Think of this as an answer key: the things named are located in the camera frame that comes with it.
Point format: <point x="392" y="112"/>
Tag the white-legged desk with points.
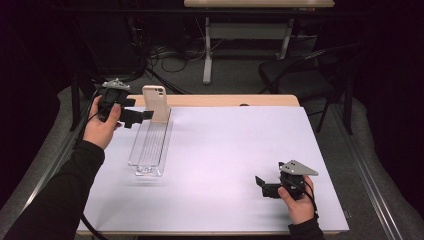
<point x="246" y="31"/>

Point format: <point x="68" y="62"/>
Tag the black folding chair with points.
<point x="300" y="76"/>

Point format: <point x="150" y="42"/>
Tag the wooden table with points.
<point x="216" y="100"/>

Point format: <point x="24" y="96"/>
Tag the clear plastic packaging tray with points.
<point x="151" y="146"/>

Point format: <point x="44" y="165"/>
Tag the black metal post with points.
<point x="348" y="106"/>

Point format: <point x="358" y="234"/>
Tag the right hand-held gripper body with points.
<point x="293" y="181"/>

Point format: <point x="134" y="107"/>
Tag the white table cover board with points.
<point x="213" y="150"/>

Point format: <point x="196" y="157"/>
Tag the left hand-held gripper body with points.
<point x="111" y="95"/>

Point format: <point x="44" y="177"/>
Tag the metal floor rail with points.
<point x="370" y="180"/>
<point x="50" y="170"/>

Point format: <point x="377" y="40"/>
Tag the person's right hand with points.
<point x="301" y="208"/>

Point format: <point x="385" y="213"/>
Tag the beige phone case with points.
<point x="156" y="103"/>

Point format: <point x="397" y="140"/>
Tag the black metal stand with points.
<point x="75" y="100"/>

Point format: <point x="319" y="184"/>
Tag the dark equipment cabinet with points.
<point x="106" y="46"/>

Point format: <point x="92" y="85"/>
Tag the person's left hand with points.
<point x="98" y="131"/>

